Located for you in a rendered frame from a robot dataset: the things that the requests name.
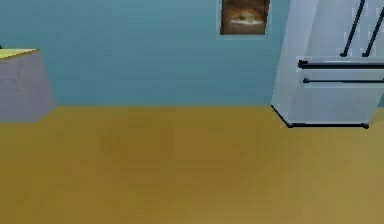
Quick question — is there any black fridge handle bar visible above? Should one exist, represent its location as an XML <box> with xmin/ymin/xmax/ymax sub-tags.
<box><xmin>302</xmin><ymin>77</ymin><xmax>384</xmax><ymax>85</ymax></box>
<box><xmin>297</xmin><ymin>59</ymin><xmax>384</xmax><ymax>70</ymax></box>
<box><xmin>339</xmin><ymin>0</ymin><xmax>366</xmax><ymax>58</ymax></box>
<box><xmin>362</xmin><ymin>6</ymin><xmax>384</xmax><ymax>58</ymax></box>

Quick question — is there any grey cabinet with yellow top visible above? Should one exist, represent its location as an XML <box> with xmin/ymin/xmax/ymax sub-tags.
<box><xmin>0</xmin><ymin>48</ymin><xmax>58</xmax><ymax>124</ymax></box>

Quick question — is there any silver grey fridge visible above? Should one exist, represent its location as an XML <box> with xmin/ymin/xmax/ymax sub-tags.
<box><xmin>270</xmin><ymin>0</ymin><xmax>384</xmax><ymax>130</ymax></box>

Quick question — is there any brown framed wall picture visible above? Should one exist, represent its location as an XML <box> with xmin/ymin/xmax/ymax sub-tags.
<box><xmin>216</xmin><ymin>0</ymin><xmax>272</xmax><ymax>40</ymax></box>

